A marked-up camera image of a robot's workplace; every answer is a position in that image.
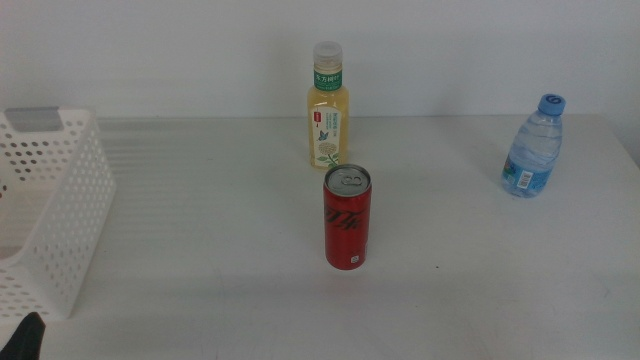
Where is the red cola can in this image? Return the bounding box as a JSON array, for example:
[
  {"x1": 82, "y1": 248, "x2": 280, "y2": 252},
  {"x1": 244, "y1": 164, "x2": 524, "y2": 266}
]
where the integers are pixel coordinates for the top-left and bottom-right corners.
[{"x1": 323, "y1": 163, "x2": 373, "y2": 271}]

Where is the clear water bottle blue cap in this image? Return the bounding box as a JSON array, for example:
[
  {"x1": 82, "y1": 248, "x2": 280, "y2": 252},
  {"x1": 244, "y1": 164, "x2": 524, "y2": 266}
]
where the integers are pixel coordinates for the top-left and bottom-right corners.
[{"x1": 500, "y1": 93, "x2": 567, "y2": 199}]

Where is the white perforated plastic basket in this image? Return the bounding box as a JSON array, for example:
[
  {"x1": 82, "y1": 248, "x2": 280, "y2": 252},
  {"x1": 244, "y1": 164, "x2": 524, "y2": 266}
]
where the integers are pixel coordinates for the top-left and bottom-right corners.
[{"x1": 0, "y1": 106, "x2": 117, "y2": 321}]

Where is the yellow tea bottle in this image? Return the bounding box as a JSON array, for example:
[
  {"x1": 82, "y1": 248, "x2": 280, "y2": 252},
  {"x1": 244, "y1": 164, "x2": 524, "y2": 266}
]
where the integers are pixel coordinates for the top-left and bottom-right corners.
[{"x1": 306, "y1": 40, "x2": 350, "y2": 170}]

